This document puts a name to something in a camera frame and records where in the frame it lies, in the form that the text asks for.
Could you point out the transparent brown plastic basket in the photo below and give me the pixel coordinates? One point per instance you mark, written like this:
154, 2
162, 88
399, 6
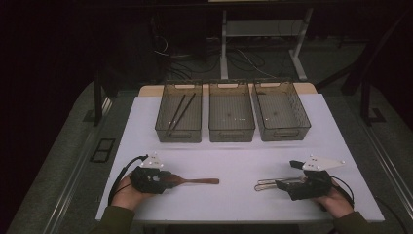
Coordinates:
231, 113
179, 104
279, 112

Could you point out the black diagonal strut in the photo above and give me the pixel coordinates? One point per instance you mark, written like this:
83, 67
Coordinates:
376, 52

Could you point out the person's left hand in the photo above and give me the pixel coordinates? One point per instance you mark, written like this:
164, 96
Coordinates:
128, 195

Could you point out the black chopstick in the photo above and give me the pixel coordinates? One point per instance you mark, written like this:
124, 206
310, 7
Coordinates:
184, 109
177, 112

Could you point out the person's right hand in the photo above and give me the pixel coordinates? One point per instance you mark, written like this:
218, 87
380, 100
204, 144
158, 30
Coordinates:
337, 203

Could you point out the brown wooden spoon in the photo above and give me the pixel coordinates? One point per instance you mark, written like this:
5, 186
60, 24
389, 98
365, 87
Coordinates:
201, 181

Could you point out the metal floor rail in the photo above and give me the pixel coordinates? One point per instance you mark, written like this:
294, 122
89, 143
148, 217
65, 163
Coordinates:
69, 191
389, 159

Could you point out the white table mat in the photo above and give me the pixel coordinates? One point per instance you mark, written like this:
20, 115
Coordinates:
233, 156

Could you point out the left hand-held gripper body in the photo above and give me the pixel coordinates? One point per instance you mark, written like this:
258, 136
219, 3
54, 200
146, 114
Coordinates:
151, 162

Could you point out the white metal desk frame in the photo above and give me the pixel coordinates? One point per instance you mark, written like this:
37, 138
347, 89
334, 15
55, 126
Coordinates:
259, 28

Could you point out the black metal stand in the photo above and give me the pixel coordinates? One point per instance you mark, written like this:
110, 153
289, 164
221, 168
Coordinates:
97, 97
365, 100

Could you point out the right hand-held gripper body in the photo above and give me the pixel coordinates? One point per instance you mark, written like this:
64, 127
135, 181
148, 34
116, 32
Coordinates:
321, 163

